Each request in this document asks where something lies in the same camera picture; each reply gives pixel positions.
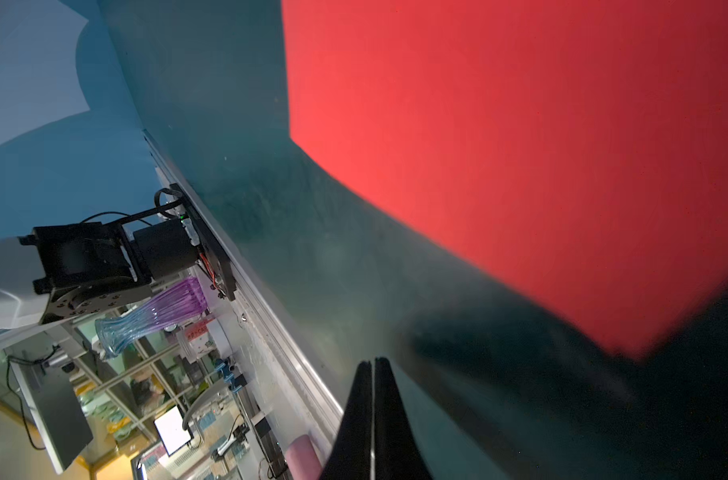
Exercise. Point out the front aluminium rail base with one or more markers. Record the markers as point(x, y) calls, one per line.
point(295, 389)

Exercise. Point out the red square paper sheet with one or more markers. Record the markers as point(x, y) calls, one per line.
point(576, 151)

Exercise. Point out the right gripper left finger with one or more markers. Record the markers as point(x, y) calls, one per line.
point(351, 454)

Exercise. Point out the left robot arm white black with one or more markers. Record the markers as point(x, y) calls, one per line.
point(62, 272)

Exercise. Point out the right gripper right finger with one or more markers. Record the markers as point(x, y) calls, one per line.
point(397, 455)

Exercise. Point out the grey monitor outside cell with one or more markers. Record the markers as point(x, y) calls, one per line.
point(56, 411)

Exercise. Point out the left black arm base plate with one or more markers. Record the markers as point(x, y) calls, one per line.
point(213, 256)

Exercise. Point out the purple blue glass vase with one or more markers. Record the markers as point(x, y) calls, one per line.
point(182, 302)

